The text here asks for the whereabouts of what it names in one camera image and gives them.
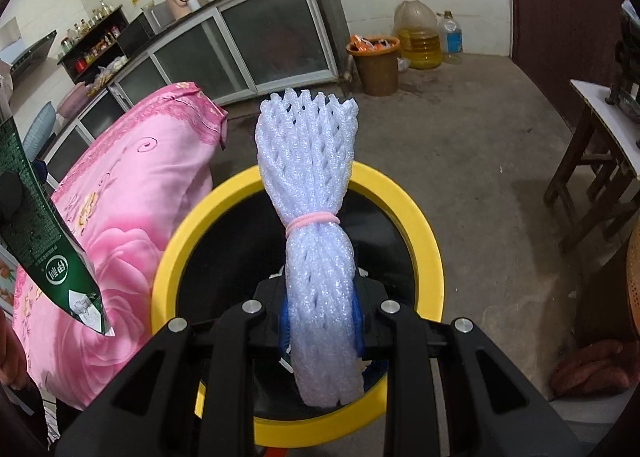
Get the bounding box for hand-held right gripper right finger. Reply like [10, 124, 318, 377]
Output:
[352, 277, 586, 457]

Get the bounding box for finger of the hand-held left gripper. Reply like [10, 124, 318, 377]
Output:
[0, 172, 27, 228]

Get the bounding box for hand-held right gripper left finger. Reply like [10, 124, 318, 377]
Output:
[55, 277, 293, 457]

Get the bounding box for green milk carton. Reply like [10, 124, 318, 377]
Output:
[0, 100, 116, 337]

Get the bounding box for yellow round bin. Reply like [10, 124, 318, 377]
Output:
[150, 162, 445, 449]

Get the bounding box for white foam net bundle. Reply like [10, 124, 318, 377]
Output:
[254, 86, 366, 408]

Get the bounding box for person's left hand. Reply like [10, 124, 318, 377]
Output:
[0, 309, 28, 390]

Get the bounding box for blue plastic basin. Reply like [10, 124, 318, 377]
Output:
[22, 101, 57, 160]

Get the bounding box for pink plastic basin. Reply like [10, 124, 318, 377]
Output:
[57, 82, 91, 118]

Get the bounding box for pink floral blanket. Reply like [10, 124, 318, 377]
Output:
[10, 82, 228, 410]

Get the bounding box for range hood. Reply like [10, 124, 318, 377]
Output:
[5, 30, 58, 88]

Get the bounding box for food bags pile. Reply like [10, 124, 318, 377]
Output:
[87, 56, 126, 95]

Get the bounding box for black spice shelf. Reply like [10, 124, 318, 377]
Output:
[57, 4, 130, 85]

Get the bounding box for black microwave oven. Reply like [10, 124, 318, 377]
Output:
[117, 0, 173, 58]

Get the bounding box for sweet potato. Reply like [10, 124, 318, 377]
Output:
[550, 339, 633, 398]

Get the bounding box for brown plastic bin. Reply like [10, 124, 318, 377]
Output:
[346, 36, 402, 97]

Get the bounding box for woven basket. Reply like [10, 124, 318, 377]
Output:
[622, 224, 640, 353]

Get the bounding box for orange snack wrappers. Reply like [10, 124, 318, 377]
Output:
[349, 34, 398, 54]

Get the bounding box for glass-door kitchen cabinet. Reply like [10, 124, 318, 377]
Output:
[40, 0, 351, 173]

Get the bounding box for large cooking oil jug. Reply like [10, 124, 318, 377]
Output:
[393, 0, 443, 70]

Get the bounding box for clear blue water bottle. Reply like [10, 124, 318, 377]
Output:
[437, 10, 463, 64]

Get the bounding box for white-topped wooden stool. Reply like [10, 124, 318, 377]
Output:
[544, 78, 640, 253]

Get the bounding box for dark red door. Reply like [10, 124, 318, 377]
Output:
[502, 0, 640, 93]

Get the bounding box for pink hair tie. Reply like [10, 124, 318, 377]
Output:
[286, 211, 341, 238]

